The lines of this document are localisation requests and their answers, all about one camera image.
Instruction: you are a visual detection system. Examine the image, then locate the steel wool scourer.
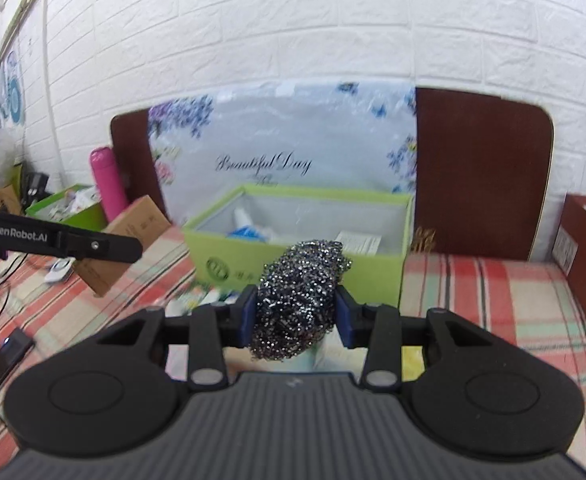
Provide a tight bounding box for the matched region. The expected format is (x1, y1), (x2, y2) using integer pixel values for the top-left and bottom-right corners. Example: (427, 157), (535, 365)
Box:
(250, 240), (351, 361)

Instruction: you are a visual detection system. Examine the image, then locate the orange gold box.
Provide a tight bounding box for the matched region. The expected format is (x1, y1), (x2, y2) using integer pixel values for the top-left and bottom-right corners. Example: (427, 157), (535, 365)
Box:
(74, 196), (171, 297)

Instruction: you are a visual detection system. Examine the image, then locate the white medicine box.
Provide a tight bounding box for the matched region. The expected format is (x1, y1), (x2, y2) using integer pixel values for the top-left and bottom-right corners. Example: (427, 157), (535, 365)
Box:
(335, 231), (382, 256)

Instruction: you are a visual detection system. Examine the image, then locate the blue tissue pack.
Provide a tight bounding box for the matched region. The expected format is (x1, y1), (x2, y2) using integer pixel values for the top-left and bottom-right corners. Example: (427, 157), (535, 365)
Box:
(228, 226), (278, 243)

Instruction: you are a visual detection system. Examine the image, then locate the white round-button device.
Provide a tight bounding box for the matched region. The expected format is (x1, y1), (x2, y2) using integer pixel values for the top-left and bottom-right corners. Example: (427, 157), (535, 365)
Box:
(43, 258), (75, 285)

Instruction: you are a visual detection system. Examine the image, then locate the plaid bed sheet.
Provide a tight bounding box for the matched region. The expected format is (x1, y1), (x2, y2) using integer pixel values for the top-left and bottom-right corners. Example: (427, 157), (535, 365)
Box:
(0, 229), (586, 467)

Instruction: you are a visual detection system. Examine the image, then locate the large green open box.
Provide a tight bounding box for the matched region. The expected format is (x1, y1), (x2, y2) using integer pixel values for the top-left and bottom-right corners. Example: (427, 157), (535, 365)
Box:
(183, 184), (414, 306)

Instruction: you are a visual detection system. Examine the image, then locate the small green tray box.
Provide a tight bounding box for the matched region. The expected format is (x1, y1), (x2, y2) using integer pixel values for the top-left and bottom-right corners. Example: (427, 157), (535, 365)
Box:
(26, 184), (107, 231)

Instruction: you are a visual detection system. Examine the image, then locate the pink thermos bottle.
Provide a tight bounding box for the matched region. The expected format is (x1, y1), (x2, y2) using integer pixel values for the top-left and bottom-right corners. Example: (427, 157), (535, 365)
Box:
(89, 146), (129, 222)

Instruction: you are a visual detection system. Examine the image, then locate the black phone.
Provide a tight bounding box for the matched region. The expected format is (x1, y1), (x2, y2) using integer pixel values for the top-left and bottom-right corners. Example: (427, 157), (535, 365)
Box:
(0, 328), (35, 388)

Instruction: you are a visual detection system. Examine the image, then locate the dark wooden headboard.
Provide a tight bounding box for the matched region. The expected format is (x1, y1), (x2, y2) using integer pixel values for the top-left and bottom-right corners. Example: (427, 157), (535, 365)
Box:
(110, 86), (553, 260)

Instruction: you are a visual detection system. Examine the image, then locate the floral plastic pillow bag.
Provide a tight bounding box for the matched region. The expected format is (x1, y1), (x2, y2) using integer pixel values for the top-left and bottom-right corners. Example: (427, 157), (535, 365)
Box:
(148, 79), (418, 224)

